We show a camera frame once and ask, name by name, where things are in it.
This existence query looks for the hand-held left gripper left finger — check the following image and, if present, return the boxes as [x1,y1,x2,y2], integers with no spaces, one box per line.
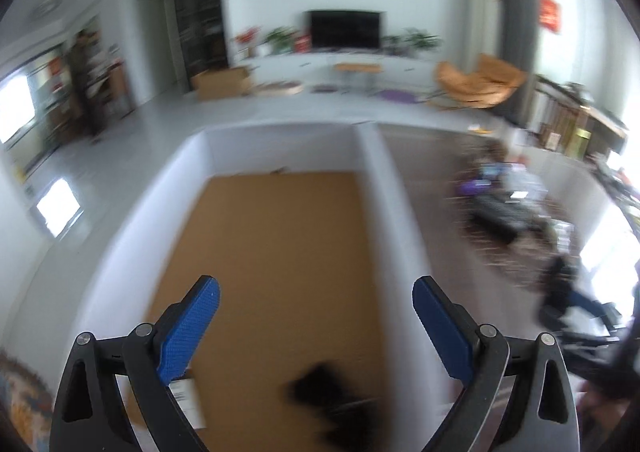
[50,275,221,452]

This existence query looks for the red flowers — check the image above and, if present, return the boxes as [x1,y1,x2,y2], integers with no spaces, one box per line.
[235,26,262,58]

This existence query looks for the white storage box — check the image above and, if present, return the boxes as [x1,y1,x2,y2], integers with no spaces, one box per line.
[75,121,471,452]

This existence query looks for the white television cabinet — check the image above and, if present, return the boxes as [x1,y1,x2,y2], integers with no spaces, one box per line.
[235,52,451,93]

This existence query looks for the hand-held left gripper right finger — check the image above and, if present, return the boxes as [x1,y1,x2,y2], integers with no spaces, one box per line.
[412,275,581,452]

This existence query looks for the dark display cabinet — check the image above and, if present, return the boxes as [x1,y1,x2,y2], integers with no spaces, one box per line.
[170,0,228,90]

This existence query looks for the red wall hanging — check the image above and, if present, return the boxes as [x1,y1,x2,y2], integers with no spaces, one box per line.
[539,0,561,33]

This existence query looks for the cardboard box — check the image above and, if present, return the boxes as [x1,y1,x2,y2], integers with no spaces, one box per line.
[191,65,256,99]

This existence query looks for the wooden stool with black legs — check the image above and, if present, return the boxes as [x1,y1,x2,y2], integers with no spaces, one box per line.
[334,62,383,93]

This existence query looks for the dark object on table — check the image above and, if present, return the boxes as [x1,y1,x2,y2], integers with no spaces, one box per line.
[472,192,546,243]

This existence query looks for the green potted plant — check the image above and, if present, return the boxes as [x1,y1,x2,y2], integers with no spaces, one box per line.
[400,28,443,56]
[264,27,298,56]

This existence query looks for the white paper label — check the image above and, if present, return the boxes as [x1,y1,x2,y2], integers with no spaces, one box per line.
[170,378,207,430]

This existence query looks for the grey curtain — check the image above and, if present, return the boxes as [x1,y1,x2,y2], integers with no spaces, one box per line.
[487,0,536,78]

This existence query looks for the black blurred object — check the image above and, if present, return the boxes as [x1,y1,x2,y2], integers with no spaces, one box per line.
[285,363,386,448]

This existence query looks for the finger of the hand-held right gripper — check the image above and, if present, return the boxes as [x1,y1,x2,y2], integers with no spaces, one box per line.
[536,256,603,330]

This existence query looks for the orange lounge chair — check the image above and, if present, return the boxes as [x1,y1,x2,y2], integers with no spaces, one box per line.
[432,54,528,110]

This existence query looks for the black flat television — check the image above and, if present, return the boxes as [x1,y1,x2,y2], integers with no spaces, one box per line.
[309,10,382,51]

